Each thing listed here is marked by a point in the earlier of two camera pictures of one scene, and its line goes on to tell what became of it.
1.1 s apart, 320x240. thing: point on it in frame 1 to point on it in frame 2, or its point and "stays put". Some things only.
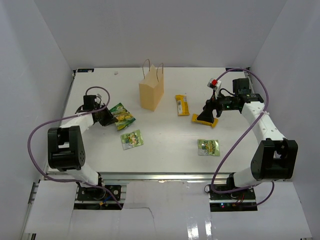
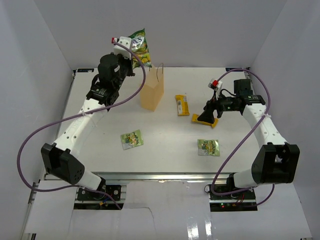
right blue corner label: [227, 69] stays put
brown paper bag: [152, 88] stays put
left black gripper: [109, 119] to [128, 62]
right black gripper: [211, 105] stays put
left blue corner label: [85, 70] stays put
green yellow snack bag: [124, 117] to [140, 48]
